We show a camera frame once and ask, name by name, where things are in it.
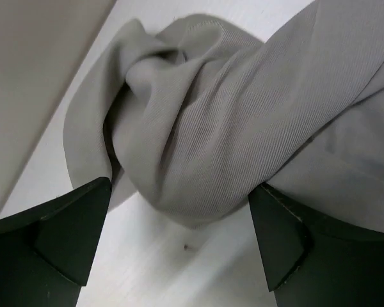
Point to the grey trousers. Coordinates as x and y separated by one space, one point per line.
200 114

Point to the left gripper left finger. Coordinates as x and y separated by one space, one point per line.
47 251

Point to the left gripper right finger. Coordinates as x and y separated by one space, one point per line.
313 260

